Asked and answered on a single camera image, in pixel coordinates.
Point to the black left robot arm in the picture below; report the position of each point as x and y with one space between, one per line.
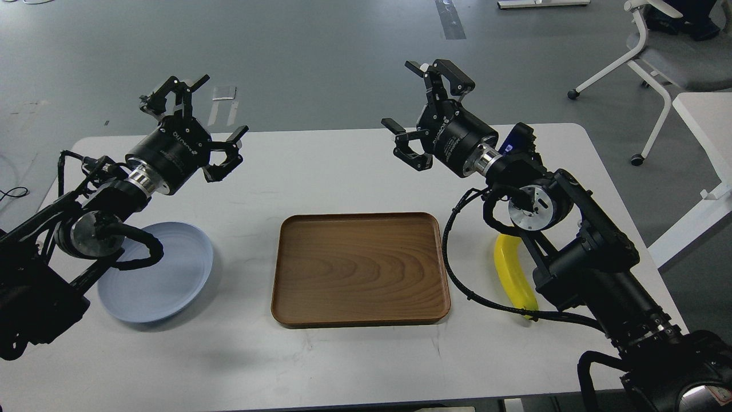
50 261

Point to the white office chair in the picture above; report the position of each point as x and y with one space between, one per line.
662 59

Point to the white side table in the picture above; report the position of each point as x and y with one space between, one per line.
692 197

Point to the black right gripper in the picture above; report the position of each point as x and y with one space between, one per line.
449 131

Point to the light blue plate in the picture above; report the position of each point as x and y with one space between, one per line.
152 294

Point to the yellow banana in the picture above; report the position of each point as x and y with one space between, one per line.
511 275

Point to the white base bar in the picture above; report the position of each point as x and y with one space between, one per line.
527 4

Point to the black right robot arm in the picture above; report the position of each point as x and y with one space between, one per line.
583 260

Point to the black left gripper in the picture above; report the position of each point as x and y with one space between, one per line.
175 149

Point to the brown wooden tray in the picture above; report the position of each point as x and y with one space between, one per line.
360 269

